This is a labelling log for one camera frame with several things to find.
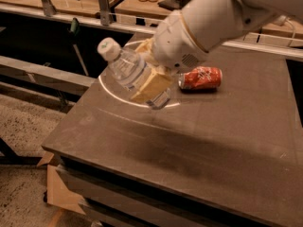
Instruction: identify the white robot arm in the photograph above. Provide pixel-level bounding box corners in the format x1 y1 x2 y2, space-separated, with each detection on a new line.
131 0 303 103

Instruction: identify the metal frame rail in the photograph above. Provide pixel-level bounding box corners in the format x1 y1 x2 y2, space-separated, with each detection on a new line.
0 56 95 96

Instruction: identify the clear bottle with blue label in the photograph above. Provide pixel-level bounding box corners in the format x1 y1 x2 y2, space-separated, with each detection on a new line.
98 38 170 110

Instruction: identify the metal bracket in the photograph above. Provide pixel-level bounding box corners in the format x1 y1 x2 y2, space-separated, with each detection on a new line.
98 0 113 26
41 0 56 17

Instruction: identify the wooden corner block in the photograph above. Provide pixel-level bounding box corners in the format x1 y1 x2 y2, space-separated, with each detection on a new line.
37 151 84 215

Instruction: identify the left metal bracket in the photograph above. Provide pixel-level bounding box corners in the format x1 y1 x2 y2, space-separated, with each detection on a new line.
41 0 56 17

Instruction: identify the green handled screwdriver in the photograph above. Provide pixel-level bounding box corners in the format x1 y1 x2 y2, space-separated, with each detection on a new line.
68 17 89 76

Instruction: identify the red soda can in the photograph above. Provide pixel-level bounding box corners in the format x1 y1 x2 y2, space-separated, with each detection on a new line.
178 66 223 90

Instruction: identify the middle metal bracket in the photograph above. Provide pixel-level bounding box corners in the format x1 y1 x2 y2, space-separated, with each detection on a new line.
98 0 113 26

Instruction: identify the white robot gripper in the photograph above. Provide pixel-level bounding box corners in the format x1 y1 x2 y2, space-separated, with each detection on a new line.
130 10 207 104

